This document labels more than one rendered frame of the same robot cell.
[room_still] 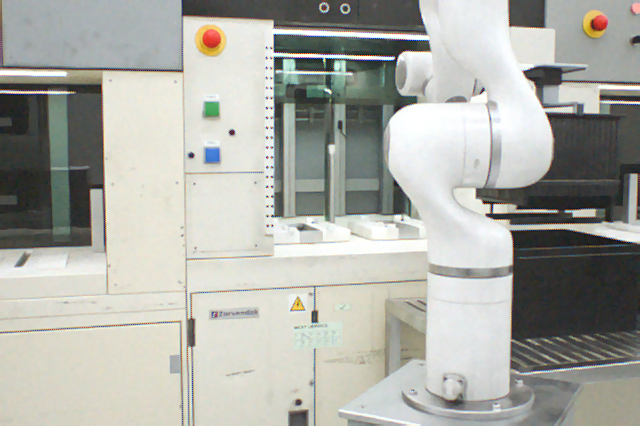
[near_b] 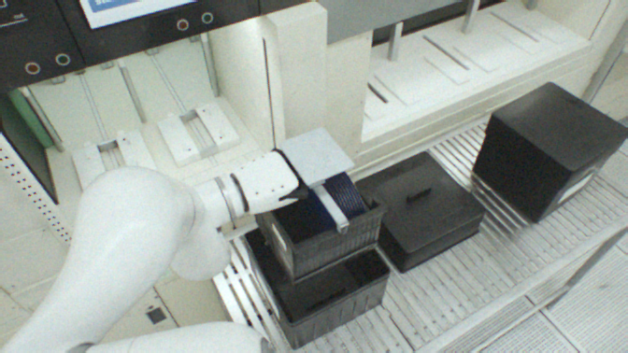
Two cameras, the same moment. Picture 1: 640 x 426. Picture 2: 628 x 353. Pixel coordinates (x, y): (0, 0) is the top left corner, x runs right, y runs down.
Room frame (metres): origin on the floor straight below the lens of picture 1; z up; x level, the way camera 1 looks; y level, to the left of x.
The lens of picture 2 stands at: (0.99, -0.33, 1.88)
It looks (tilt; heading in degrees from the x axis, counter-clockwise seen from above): 50 degrees down; 346
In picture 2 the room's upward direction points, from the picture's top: straight up
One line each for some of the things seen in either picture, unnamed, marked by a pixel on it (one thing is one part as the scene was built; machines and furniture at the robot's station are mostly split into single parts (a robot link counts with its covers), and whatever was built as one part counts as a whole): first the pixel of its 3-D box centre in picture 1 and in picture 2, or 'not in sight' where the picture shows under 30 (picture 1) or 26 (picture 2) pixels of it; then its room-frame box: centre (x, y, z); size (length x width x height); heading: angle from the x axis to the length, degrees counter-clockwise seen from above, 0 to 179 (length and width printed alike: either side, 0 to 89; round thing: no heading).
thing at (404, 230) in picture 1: (394, 226); (197, 132); (2.09, -0.21, 0.89); 0.22 x 0.21 x 0.04; 16
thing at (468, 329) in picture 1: (468, 333); not in sight; (1.06, -0.22, 0.85); 0.19 x 0.19 x 0.18
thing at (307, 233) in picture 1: (301, 230); (114, 162); (2.02, 0.05, 0.89); 0.22 x 0.21 x 0.04; 16
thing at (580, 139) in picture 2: not in sight; (543, 151); (1.74, -1.26, 0.89); 0.29 x 0.29 x 0.25; 20
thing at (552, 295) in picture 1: (542, 278); (314, 269); (1.54, -0.46, 0.85); 0.28 x 0.28 x 0.17; 14
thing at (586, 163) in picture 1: (545, 144); (313, 205); (1.54, -0.46, 1.12); 0.24 x 0.20 x 0.32; 15
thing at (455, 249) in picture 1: (448, 187); not in sight; (1.06, -0.18, 1.07); 0.19 x 0.12 x 0.24; 89
